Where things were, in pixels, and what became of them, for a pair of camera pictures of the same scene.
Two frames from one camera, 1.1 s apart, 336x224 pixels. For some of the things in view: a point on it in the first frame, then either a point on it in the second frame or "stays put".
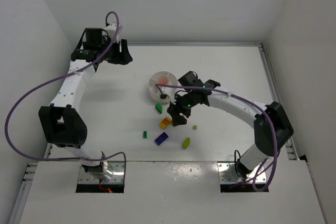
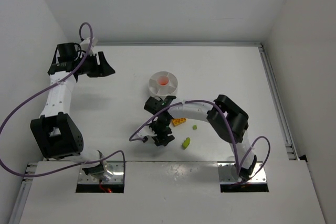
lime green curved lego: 186,142 stays put
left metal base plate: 116,168 stays put
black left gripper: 122,54 to 94,64
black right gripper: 177,109 to 163,134
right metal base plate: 228,173 stays put
